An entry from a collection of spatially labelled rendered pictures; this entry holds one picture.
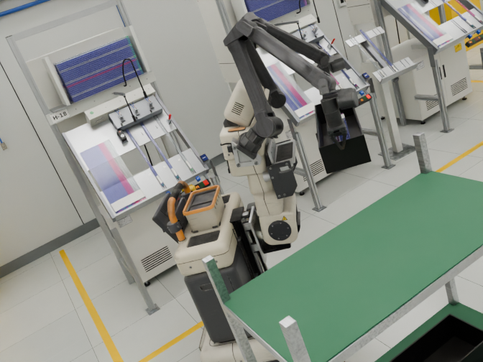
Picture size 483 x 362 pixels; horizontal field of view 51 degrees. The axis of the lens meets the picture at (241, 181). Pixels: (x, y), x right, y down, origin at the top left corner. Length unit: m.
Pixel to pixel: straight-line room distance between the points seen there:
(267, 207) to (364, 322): 1.03
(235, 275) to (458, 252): 1.06
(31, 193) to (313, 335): 4.07
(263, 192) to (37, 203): 3.23
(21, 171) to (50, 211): 0.47
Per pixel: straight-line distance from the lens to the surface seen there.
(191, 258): 2.20
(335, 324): 1.32
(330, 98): 1.83
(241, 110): 2.06
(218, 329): 2.41
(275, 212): 2.22
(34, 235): 5.19
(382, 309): 1.33
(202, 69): 5.40
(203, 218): 2.27
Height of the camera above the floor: 1.80
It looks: 22 degrees down
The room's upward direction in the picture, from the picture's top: 20 degrees counter-clockwise
